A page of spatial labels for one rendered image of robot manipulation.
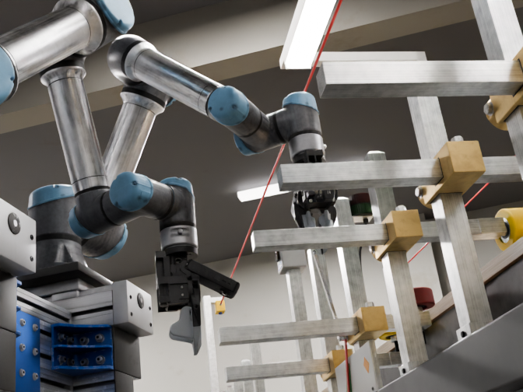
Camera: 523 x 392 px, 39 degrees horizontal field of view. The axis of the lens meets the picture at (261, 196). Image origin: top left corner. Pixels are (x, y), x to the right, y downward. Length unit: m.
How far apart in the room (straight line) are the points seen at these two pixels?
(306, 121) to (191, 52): 2.88
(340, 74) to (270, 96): 4.69
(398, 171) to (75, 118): 0.76
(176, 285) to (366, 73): 0.75
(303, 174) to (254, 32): 3.38
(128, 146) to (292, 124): 0.45
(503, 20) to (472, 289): 0.37
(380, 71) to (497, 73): 0.14
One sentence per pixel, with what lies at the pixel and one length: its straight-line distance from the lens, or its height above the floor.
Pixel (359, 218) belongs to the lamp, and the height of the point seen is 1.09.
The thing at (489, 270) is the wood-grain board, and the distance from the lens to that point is 1.47.
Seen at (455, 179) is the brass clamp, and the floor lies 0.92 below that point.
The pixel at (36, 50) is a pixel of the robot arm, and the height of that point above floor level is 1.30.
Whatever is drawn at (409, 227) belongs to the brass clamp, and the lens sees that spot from 1.31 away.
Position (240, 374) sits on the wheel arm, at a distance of 1.71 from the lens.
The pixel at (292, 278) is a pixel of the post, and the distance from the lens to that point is 2.12.
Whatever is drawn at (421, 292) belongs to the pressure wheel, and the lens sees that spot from 1.57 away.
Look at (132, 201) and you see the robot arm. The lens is 1.44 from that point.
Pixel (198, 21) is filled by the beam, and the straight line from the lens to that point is 4.56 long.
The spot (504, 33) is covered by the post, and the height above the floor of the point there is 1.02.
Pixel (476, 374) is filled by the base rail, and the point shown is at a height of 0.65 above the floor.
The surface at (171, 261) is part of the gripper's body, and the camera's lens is 1.51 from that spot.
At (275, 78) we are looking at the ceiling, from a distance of 5.34.
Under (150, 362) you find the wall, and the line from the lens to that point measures 8.74.
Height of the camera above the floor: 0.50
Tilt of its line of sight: 24 degrees up
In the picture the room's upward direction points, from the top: 7 degrees counter-clockwise
